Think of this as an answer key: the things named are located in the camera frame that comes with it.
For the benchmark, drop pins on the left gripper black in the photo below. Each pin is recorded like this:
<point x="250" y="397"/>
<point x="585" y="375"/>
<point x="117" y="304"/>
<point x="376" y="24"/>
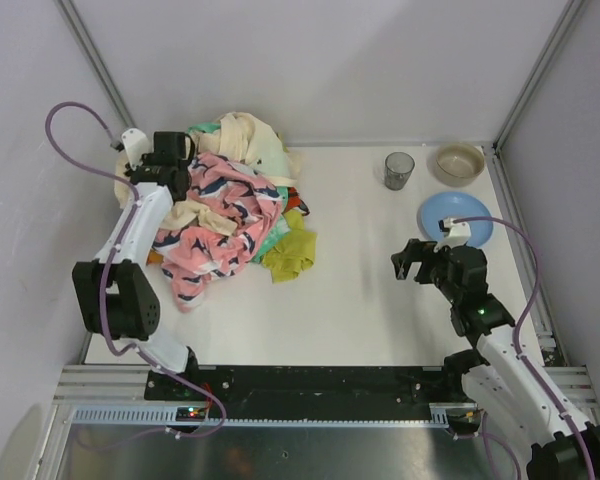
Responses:
<point x="156" y="170"/>

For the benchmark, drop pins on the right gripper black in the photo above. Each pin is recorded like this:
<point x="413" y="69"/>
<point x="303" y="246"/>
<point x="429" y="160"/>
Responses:
<point x="425" y="263"/>

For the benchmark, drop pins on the cream yellow cloth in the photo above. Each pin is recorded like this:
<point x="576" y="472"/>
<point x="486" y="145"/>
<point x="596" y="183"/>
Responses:
<point x="243" y="140"/>

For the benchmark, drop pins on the pink patterned cloth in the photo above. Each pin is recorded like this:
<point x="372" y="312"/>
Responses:
<point x="239" y="207"/>

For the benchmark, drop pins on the yellow green cloth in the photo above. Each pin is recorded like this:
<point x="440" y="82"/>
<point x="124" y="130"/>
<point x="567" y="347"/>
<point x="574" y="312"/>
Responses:
<point x="294" y="253"/>

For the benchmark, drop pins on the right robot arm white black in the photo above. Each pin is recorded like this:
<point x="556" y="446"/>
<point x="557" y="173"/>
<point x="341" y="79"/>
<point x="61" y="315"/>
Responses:
<point x="550" y="436"/>

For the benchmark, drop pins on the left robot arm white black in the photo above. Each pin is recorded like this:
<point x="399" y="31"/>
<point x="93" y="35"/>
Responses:
<point x="115" y="297"/>

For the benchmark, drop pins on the orange black patterned cloth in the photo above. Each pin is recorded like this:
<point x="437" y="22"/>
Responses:
<point x="293" y="201"/>

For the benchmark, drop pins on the mint green cloth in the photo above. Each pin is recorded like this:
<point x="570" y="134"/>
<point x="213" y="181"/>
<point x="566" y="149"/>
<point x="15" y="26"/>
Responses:
<point x="275" y="234"/>

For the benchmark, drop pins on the light blue plate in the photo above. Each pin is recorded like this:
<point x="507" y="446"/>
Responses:
<point x="457" y="205"/>

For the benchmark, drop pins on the dark glass cup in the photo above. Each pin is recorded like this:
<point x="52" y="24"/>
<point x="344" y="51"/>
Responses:
<point x="398" y="167"/>

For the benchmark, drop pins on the beige ceramic bowl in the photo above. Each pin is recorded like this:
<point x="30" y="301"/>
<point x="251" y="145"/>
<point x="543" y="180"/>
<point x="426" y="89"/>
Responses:
<point x="458" y="164"/>

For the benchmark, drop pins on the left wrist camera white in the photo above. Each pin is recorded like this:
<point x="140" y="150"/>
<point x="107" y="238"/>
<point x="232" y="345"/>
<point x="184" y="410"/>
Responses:
<point x="135" y="145"/>

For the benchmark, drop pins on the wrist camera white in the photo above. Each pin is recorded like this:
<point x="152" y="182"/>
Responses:
<point x="455" y="233"/>
<point x="135" y="145"/>

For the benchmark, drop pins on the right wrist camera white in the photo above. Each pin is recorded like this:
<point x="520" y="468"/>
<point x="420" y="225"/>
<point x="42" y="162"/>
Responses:
<point x="455" y="233"/>

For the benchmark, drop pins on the grey cable duct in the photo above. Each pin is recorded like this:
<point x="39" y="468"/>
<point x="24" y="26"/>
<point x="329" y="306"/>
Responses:
<point x="428" y="416"/>

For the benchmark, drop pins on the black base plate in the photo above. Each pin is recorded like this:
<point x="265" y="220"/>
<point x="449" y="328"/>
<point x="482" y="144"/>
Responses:
<point x="311" y="388"/>

